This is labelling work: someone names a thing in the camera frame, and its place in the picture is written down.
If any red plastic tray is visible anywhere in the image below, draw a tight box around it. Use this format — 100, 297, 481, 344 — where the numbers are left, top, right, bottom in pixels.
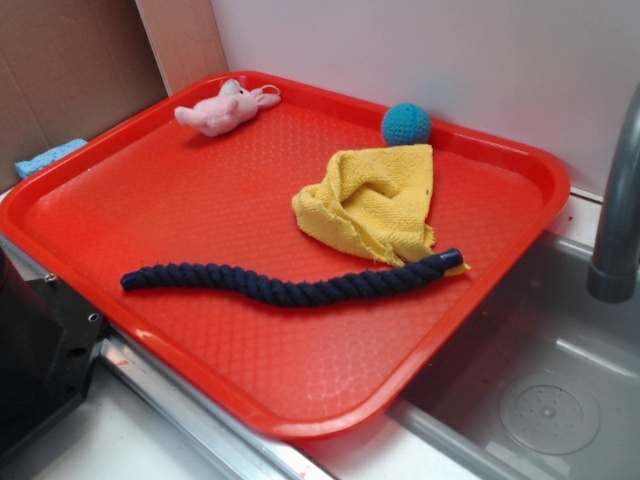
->
1, 72, 570, 440

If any yellow terry cloth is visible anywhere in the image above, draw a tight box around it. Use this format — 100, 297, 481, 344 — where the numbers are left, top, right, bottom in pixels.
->
291, 143, 472, 277

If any pink plush bunny toy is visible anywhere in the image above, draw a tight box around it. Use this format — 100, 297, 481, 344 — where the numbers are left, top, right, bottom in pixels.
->
174, 79, 281, 138

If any blue crocheted ball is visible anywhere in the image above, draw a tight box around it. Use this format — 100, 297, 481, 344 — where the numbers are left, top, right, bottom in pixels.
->
381, 103, 432, 147

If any grey toy sink basin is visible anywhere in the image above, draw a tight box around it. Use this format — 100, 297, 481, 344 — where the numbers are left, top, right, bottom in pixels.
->
389, 234, 639, 479

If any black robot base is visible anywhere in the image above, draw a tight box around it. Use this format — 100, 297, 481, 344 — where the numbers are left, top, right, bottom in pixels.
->
1, 253, 106, 460

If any grey faucet spout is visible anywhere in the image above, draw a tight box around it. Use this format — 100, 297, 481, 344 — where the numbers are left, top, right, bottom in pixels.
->
587, 91, 639, 303

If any light blue sponge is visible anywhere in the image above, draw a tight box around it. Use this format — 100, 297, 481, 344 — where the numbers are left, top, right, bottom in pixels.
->
15, 139, 87, 180

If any brown cardboard panel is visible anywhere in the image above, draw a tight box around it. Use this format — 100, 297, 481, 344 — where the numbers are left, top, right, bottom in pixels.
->
1, 1, 166, 190

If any dark blue twisted rope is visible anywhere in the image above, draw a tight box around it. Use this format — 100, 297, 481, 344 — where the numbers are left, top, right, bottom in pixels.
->
119, 247, 463, 309

